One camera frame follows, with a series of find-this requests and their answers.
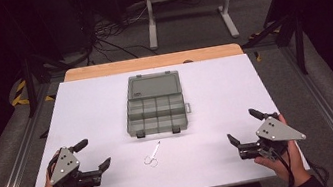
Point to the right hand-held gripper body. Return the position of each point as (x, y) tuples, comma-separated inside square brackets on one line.
[(271, 139)]

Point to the black metal stand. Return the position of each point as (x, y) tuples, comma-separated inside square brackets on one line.
[(292, 29), (32, 81)]

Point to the grey plastic compartment box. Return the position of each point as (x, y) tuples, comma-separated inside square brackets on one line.
[(155, 103)]

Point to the grey metal stand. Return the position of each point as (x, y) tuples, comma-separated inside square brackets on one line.
[(189, 5)]

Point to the white table mat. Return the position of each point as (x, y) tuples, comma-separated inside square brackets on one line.
[(153, 173)]

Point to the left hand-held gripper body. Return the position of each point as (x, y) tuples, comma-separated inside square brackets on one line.
[(64, 167)]

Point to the wooden table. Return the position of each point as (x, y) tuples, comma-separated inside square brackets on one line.
[(153, 62)]

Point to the person's right hand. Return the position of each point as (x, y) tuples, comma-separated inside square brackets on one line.
[(286, 162)]

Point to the small silver scissors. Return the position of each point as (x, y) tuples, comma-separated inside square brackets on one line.
[(153, 156)]

